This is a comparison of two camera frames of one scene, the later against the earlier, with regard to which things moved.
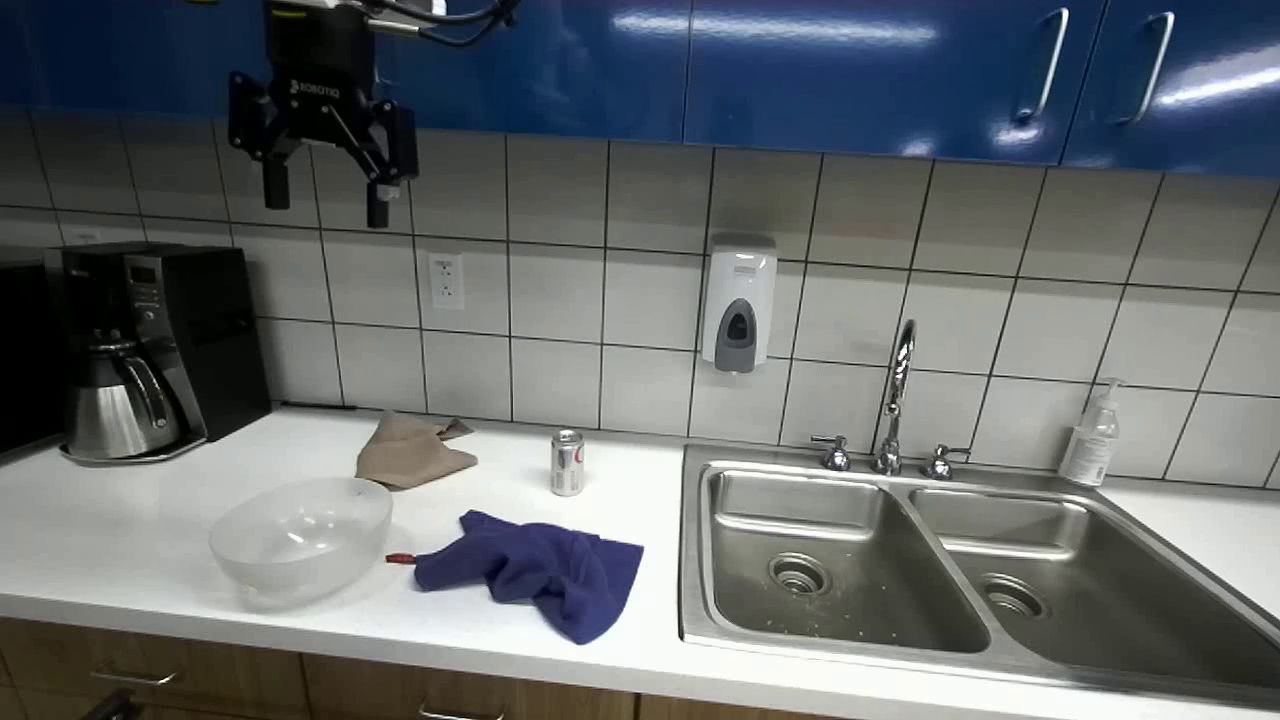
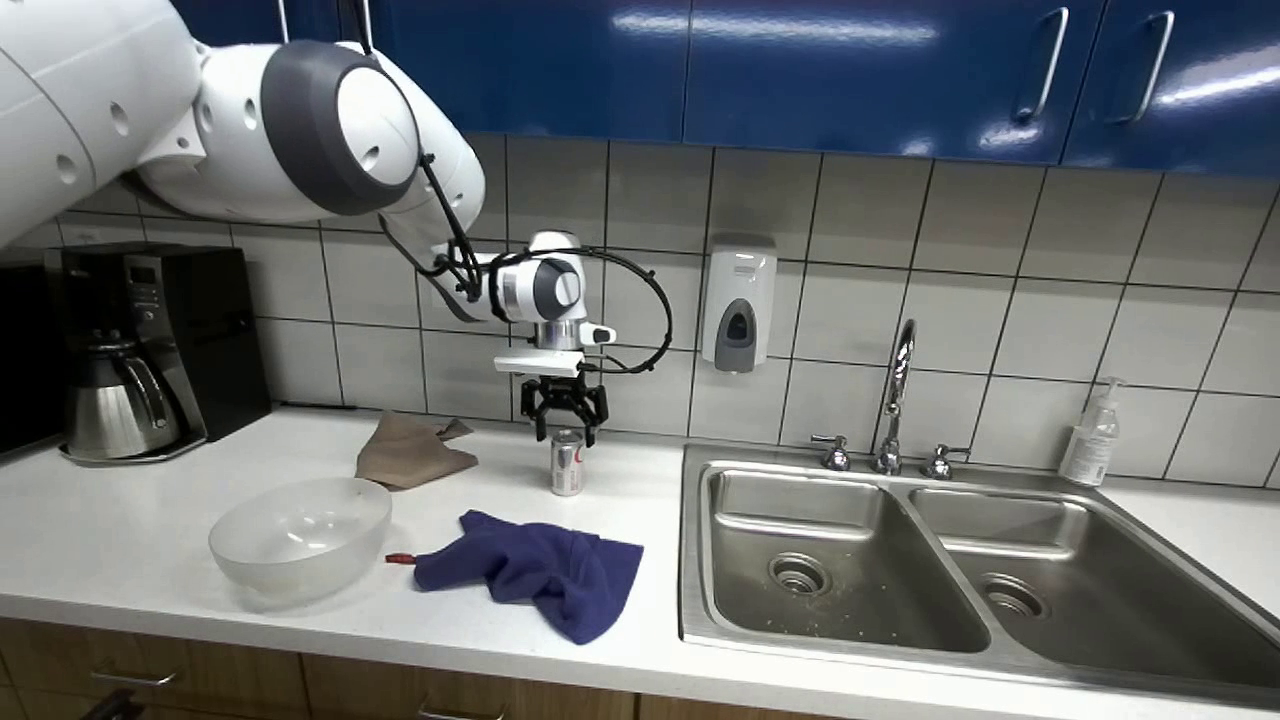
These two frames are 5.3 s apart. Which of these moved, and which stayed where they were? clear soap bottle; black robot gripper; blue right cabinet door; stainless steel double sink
Moved: black robot gripper
Stayed: blue right cabinet door; stainless steel double sink; clear soap bottle
